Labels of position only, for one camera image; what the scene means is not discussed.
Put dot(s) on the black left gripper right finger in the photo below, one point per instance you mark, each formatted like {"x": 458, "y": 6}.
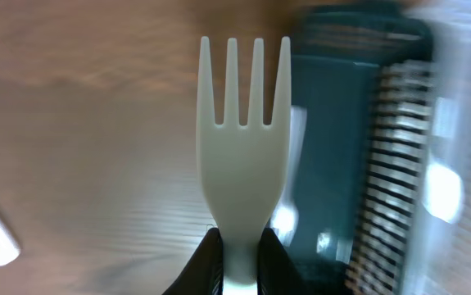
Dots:
{"x": 276, "y": 273}

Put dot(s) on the clear perforated plastic basket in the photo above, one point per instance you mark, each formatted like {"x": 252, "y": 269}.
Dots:
{"x": 440, "y": 245}

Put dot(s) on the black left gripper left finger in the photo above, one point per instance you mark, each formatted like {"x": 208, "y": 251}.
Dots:
{"x": 204, "y": 272}

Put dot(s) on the dark green plastic basket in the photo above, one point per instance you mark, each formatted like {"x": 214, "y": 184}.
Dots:
{"x": 362, "y": 113}

